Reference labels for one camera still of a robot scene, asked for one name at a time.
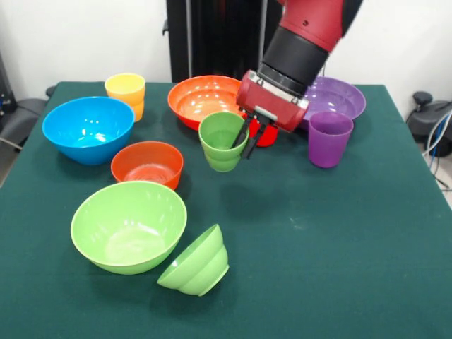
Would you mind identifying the blue bowl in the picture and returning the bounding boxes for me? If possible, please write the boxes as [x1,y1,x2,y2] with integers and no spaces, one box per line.
[42,96,136,166]

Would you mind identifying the blue and white cables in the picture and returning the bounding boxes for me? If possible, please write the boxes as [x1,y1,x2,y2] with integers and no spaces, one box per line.
[422,112,452,191]

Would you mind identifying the large orange bowl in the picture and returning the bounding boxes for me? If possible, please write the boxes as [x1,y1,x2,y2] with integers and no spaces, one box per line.
[167,74,244,132]

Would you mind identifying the red cup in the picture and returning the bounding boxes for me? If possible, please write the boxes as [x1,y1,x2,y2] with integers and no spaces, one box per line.
[253,123,280,148]

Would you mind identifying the purple cup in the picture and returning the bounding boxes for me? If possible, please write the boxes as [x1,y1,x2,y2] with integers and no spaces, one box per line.
[308,111,355,169]

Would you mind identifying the black machine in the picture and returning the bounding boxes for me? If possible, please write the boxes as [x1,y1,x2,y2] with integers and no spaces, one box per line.
[0,49,17,117]

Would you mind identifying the yellow cup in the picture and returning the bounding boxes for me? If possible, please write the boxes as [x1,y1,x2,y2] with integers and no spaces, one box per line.
[104,72,146,123]

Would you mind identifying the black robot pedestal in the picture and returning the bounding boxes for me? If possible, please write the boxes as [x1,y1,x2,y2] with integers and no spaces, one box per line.
[162,0,285,84]

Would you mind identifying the small orange bowl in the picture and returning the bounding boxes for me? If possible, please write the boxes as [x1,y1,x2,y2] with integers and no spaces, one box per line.
[109,141,184,191]

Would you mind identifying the green cup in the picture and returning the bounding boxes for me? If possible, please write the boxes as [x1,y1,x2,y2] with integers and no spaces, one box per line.
[198,111,250,173]

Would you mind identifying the small green bowl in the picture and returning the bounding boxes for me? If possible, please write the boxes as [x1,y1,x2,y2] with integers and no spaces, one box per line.
[157,223,230,297]

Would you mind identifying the dark green tablecloth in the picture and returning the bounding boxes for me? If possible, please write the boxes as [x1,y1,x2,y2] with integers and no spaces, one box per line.
[0,81,452,339]

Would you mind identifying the large purple bowl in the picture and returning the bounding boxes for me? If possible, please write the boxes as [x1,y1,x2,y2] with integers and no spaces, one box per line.
[299,76,367,131]

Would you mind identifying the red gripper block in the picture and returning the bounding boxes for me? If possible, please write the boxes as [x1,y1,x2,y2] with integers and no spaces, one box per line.
[230,69,311,160]

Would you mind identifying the large green bowl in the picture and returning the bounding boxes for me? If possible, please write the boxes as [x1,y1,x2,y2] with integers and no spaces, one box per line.
[70,180,188,275]

